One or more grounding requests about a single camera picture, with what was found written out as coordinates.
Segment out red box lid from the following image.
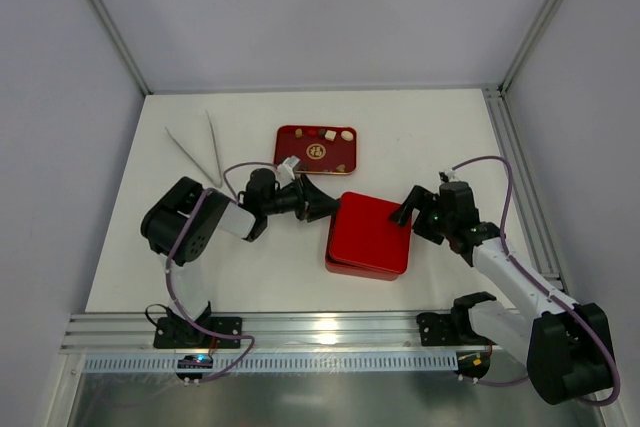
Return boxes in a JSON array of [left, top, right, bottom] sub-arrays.
[[325, 192, 411, 258]]

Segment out metal tweezers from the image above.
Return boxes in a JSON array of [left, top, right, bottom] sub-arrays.
[[164, 110, 223, 189]]

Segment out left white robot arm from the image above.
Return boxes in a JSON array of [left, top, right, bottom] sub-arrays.
[[140, 168, 340, 349]]

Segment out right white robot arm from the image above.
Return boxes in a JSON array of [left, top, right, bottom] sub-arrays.
[[389, 181, 621, 406]]

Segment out red chocolate tray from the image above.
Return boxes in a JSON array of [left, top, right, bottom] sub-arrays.
[[274, 125, 358, 175]]

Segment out red compartment chocolate box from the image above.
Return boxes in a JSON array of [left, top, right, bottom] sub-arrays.
[[325, 251, 409, 281]]

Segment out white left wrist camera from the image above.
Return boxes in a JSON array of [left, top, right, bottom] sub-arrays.
[[277, 156, 300, 179]]

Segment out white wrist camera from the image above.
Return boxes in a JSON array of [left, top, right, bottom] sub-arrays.
[[439, 170, 458, 183], [277, 156, 300, 179]]

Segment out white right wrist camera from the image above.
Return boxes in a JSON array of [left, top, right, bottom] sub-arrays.
[[439, 170, 458, 183]]

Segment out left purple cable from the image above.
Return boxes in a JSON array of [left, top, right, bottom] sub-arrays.
[[164, 161, 301, 383]]

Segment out purple cable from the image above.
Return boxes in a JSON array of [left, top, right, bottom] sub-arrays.
[[447, 155, 621, 407], [164, 161, 301, 383]]

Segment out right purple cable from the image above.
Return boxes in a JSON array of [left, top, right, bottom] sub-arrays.
[[447, 155, 621, 407]]

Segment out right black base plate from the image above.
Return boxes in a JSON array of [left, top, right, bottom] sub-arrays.
[[416, 312, 456, 347]]

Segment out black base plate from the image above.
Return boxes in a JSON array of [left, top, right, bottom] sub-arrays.
[[152, 315, 242, 350], [416, 312, 456, 347]]

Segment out slotted cable duct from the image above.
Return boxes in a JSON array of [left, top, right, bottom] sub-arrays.
[[83, 351, 458, 375]]

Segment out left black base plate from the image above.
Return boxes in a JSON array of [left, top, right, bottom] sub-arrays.
[[152, 315, 242, 350]]

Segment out aluminium mounting rail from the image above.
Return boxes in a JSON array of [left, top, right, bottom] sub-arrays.
[[62, 310, 551, 351]]

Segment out right aluminium frame post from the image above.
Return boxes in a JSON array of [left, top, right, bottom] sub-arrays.
[[498, 0, 564, 96]]

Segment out aluminium frame post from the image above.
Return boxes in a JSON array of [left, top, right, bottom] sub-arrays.
[[86, 0, 152, 96], [498, 0, 564, 96]]

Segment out left aluminium frame post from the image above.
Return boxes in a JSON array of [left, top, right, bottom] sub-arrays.
[[86, 0, 152, 96]]

